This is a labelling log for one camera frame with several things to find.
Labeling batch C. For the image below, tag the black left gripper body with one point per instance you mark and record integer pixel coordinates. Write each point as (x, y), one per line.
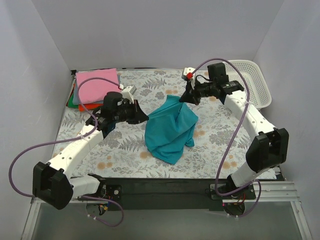
(135, 111)

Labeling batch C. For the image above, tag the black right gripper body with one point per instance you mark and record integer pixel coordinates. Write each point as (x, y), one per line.
(193, 91)

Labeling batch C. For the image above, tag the teal t-shirt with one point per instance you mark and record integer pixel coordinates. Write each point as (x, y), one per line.
(169, 129)

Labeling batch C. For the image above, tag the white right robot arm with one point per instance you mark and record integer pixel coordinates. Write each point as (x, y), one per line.
(269, 144)

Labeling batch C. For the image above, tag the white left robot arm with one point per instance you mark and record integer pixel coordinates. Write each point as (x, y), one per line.
(53, 182)

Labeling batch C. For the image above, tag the pink folded t-shirt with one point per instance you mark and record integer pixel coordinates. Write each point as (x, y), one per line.
(95, 85)

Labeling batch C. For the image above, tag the red folded t-shirt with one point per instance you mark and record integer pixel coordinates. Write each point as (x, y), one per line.
(72, 91)

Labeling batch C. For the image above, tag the white perforated plastic basket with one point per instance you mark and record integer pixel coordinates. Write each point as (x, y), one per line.
(260, 95)

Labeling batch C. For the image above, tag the green folded t-shirt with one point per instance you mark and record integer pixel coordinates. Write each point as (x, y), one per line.
(73, 102)

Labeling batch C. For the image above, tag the floral patterned table mat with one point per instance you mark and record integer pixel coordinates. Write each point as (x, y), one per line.
(219, 147)

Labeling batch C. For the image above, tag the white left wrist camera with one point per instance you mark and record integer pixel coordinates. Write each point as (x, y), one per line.
(128, 92)

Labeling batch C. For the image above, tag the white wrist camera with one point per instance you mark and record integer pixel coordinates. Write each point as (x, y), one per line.
(128, 92)
(188, 73)

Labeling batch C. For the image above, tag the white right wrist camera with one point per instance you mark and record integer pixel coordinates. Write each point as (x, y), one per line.
(188, 73)

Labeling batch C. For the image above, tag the aluminium front frame rail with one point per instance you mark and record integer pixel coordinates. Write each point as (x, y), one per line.
(274, 214)

